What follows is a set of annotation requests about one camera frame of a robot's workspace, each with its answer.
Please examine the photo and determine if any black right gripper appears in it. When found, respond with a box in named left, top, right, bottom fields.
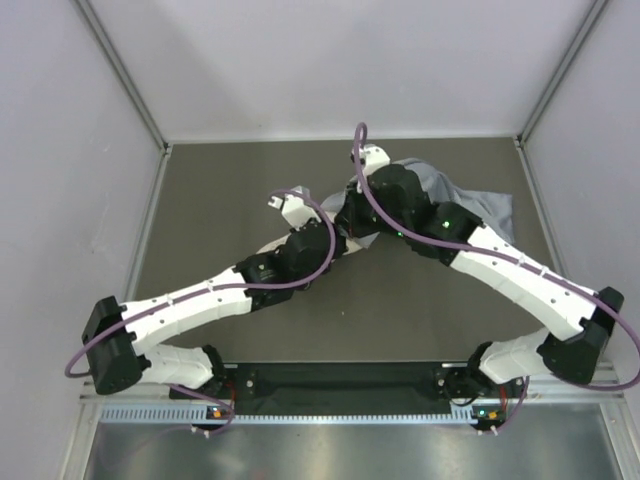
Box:
left=334, top=179, right=409, bottom=241

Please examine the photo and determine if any cream bear print pillow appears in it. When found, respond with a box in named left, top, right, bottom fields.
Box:
left=257, top=234, right=363, bottom=256

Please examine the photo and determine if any grey fabric pillowcase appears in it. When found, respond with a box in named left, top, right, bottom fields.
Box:
left=321, top=158, right=515, bottom=253

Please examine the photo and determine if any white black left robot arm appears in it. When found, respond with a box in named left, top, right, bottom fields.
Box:
left=81, top=220, right=359, bottom=397

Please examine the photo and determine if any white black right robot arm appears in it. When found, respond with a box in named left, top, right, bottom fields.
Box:
left=322, top=159, right=624, bottom=396

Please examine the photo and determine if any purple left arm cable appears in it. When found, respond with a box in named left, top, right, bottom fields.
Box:
left=64, top=184, right=337, bottom=435

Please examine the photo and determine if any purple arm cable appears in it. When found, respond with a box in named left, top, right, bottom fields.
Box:
left=64, top=184, right=337, bottom=435
left=352, top=122, right=640, bottom=435

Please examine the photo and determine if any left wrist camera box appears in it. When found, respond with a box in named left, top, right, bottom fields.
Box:
left=267, top=186, right=322, bottom=231

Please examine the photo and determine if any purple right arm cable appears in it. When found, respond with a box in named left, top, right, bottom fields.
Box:
left=352, top=122, right=640, bottom=435

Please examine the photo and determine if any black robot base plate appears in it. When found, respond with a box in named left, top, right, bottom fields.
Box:
left=194, top=362, right=522, bottom=401

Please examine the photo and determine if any slotted grey cable duct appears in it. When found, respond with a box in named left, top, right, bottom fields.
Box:
left=100, top=402, right=504, bottom=426

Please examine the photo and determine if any right rear aluminium post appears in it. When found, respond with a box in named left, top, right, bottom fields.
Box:
left=515, top=0, right=611, bottom=148

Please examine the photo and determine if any aluminium post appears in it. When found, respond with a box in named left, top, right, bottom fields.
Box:
left=71, top=0, right=169, bottom=152
left=515, top=0, right=611, bottom=148

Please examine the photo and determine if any aluminium front frame rail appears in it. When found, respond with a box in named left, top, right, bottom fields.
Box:
left=79, top=362, right=624, bottom=404

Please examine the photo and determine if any left rear aluminium post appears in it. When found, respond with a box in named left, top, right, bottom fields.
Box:
left=71, top=0, right=169, bottom=152

